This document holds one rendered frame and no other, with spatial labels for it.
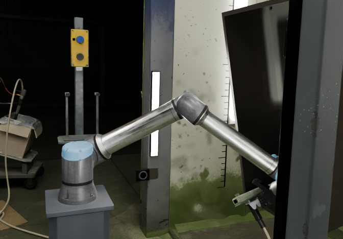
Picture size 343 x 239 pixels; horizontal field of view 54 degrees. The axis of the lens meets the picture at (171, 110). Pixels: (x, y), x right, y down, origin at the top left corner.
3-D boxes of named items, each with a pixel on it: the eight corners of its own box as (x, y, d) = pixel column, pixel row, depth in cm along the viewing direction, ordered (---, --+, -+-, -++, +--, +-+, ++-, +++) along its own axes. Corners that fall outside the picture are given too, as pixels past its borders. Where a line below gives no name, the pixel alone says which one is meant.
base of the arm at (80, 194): (58, 207, 157) (58, 186, 156) (56, 192, 174) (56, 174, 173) (100, 202, 164) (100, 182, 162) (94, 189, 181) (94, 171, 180)
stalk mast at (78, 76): (83, 231, 266) (82, 18, 246) (83, 234, 261) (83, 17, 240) (75, 232, 264) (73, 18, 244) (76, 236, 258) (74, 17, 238)
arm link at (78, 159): (56, 183, 161) (56, 146, 158) (69, 171, 178) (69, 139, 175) (88, 184, 160) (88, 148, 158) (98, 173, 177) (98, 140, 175)
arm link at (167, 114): (64, 150, 176) (192, 86, 168) (75, 143, 194) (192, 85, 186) (78, 176, 178) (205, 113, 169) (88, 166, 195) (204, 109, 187)
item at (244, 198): (255, 232, 182) (235, 193, 190) (249, 235, 185) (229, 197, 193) (293, 209, 217) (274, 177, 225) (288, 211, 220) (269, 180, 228)
